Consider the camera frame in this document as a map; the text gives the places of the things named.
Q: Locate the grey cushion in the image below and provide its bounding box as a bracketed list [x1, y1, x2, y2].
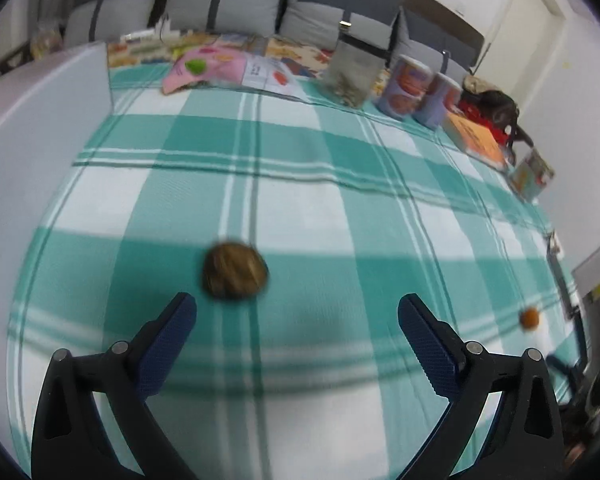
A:
[166, 0, 297, 37]
[279, 0, 402, 57]
[394, 7, 481, 78]
[64, 0, 175, 47]

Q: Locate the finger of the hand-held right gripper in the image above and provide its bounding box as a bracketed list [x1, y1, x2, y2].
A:
[547, 352, 582, 392]

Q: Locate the metal clip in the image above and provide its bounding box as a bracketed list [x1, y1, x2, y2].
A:
[544, 230, 564, 262]

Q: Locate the purple labelled can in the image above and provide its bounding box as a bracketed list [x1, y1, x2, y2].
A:
[375, 54, 431, 121]
[412, 72, 463, 130]

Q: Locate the white door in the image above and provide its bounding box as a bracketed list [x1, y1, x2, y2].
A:
[489, 0, 567, 128]

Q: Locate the colourful printed mat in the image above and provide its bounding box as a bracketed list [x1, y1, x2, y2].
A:
[107, 32, 396, 96]

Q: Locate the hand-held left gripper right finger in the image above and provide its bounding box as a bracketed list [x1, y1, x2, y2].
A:
[395, 293, 565, 480]

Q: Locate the orange book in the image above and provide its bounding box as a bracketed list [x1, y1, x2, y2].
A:
[442, 110, 511, 171]

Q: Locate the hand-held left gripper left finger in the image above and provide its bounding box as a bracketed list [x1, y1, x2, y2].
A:
[30, 291, 198, 480]

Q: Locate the white board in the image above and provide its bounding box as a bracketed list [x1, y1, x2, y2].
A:
[0, 41, 115, 321]

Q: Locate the green checkered tablecloth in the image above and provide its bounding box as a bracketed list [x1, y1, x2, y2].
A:
[7, 67, 581, 480]

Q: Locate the red cloth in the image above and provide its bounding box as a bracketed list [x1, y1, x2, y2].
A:
[457, 102, 512, 147]

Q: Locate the metal edge bar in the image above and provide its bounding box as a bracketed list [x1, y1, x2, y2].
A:
[550, 255, 590, 367]

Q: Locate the pink snack packet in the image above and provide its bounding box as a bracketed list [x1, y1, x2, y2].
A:
[161, 45, 247, 96]

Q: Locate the white leaflet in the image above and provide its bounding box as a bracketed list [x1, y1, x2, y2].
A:
[240, 55, 311, 102]

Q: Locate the dark bag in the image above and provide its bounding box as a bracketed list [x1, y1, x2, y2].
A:
[462, 76, 522, 128]

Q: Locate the small printed carton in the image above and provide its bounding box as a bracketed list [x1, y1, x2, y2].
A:
[509, 149, 556, 198]

